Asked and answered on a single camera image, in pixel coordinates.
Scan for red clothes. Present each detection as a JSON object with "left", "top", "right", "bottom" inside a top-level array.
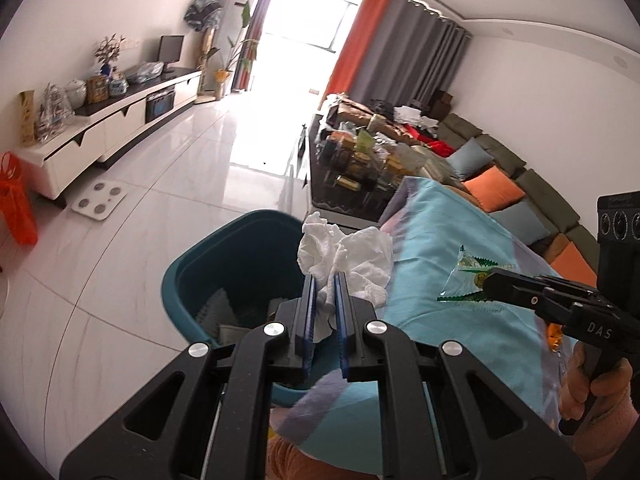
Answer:
[{"left": 415, "top": 130, "right": 456, "bottom": 158}]

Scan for dark coffee table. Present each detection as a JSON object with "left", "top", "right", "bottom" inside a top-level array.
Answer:
[{"left": 300, "top": 110, "right": 416, "bottom": 223}]

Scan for teal patterned tablecloth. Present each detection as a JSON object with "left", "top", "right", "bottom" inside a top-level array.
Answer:
[{"left": 270, "top": 176, "right": 601, "bottom": 480}]

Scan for white lidded ceramic jar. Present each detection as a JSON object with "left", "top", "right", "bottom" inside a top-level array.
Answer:
[{"left": 64, "top": 78, "right": 88, "bottom": 109}]

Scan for brown blanket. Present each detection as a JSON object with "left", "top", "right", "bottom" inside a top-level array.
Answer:
[{"left": 335, "top": 97, "right": 401, "bottom": 131}]

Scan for orange plastic bag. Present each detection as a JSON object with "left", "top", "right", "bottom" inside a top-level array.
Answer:
[{"left": 0, "top": 151, "right": 38, "bottom": 247}]

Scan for white clothes pile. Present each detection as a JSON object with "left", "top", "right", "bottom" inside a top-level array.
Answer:
[{"left": 395, "top": 105, "right": 441, "bottom": 133}]

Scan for tall leafy potted plant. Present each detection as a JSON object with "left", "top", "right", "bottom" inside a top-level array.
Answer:
[{"left": 212, "top": 0, "right": 258, "bottom": 93}]

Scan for white floor air conditioner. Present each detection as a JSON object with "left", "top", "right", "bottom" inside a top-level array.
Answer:
[{"left": 212, "top": 0, "right": 266, "bottom": 96}]

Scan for grey orange striped curtain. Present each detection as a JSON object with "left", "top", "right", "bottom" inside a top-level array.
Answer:
[{"left": 235, "top": 0, "right": 288, "bottom": 92}]

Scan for orange cushion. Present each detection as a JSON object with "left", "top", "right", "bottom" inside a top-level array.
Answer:
[
  {"left": 462, "top": 166, "right": 526, "bottom": 212},
  {"left": 547, "top": 240, "right": 598, "bottom": 288}
]

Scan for white foam net sleeve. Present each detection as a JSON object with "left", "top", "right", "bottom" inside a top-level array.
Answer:
[{"left": 195, "top": 287, "right": 236, "bottom": 328}]

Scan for white bathroom scale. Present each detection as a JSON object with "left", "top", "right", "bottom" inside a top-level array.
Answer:
[{"left": 70, "top": 182, "right": 136, "bottom": 220}]

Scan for black framed window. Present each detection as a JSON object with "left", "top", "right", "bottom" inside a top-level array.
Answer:
[{"left": 280, "top": 0, "right": 358, "bottom": 53}]

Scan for person's right hand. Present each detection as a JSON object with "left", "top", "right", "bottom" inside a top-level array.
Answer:
[{"left": 557, "top": 345, "right": 640, "bottom": 426}]

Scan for clear plastic bag bundle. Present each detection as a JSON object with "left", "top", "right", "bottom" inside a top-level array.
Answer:
[{"left": 125, "top": 60, "right": 166, "bottom": 85}]

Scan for white black TV cabinet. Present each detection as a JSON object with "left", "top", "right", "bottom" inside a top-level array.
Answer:
[{"left": 17, "top": 67, "right": 203, "bottom": 201}]

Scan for teal plastic bin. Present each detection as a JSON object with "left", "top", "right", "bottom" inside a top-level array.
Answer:
[{"left": 161, "top": 209, "right": 346, "bottom": 408}]

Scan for blue cushion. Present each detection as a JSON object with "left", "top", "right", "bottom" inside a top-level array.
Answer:
[
  {"left": 490, "top": 201, "right": 551, "bottom": 246},
  {"left": 446, "top": 136, "right": 496, "bottom": 181}
]

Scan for person's orange clothed leg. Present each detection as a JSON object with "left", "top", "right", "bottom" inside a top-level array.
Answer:
[{"left": 267, "top": 437, "right": 341, "bottom": 480}]

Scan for bonsai in blue vase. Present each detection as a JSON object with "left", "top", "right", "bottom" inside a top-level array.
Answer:
[{"left": 94, "top": 34, "right": 126, "bottom": 78}]

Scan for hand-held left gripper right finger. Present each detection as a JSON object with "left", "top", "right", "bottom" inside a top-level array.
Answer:
[{"left": 334, "top": 272, "right": 588, "bottom": 480}]

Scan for brown sofa seat pad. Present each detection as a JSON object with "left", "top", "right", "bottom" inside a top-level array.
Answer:
[{"left": 530, "top": 232, "right": 571, "bottom": 261}]

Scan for white tissue paper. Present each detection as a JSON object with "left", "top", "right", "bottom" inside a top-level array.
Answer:
[{"left": 297, "top": 211, "right": 395, "bottom": 341}]

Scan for black computer monitor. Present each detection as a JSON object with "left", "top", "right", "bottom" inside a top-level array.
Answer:
[{"left": 157, "top": 35, "right": 185, "bottom": 73}]

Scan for person's right forearm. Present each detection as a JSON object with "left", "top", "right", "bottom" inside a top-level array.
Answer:
[{"left": 595, "top": 402, "right": 640, "bottom": 461}]

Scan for dark wooden box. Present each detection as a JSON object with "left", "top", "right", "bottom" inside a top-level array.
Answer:
[{"left": 430, "top": 90, "right": 453, "bottom": 118}]

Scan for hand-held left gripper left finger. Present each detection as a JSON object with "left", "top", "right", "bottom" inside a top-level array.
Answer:
[{"left": 60, "top": 274, "right": 321, "bottom": 480}]

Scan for clear wrapper green serrated edges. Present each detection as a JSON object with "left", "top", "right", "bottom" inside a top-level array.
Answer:
[{"left": 437, "top": 244, "right": 518, "bottom": 306}]

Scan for green sectional sofa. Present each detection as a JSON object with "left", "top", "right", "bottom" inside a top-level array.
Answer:
[{"left": 430, "top": 112, "right": 601, "bottom": 281}]

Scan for ship model clear case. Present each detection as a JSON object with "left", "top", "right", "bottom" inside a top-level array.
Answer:
[{"left": 35, "top": 84, "right": 76, "bottom": 141}]

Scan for yellow printed box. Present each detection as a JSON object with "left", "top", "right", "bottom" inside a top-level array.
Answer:
[{"left": 19, "top": 90, "right": 37, "bottom": 146}]

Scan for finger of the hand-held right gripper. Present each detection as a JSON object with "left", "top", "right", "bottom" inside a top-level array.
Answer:
[
  {"left": 481, "top": 267, "right": 551, "bottom": 313},
  {"left": 535, "top": 274, "right": 608, "bottom": 301}
]

